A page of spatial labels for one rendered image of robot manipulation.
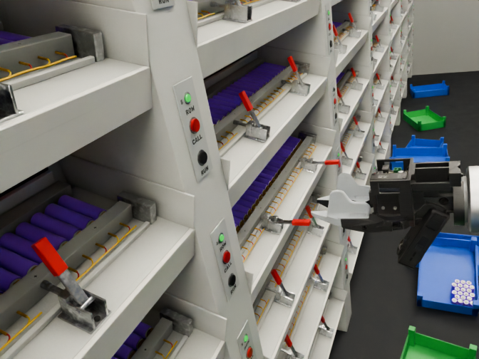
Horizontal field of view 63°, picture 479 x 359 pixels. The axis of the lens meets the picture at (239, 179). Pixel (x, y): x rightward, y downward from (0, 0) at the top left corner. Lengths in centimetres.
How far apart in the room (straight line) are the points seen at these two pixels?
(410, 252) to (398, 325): 102
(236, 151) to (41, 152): 39
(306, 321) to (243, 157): 63
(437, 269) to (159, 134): 151
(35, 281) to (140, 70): 23
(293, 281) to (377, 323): 72
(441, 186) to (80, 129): 45
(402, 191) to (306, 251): 53
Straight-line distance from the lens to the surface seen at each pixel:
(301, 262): 103
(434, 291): 175
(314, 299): 121
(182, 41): 48
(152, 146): 46
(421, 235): 62
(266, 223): 79
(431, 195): 60
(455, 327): 168
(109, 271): 45
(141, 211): 50
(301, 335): 113
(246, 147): 67
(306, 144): 108
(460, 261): 184
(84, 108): 36
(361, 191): 65
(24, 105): 34
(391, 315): 168
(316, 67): 109
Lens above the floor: 122
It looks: 26 degrees down
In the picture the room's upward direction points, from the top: 11 degrees counter-clockwise
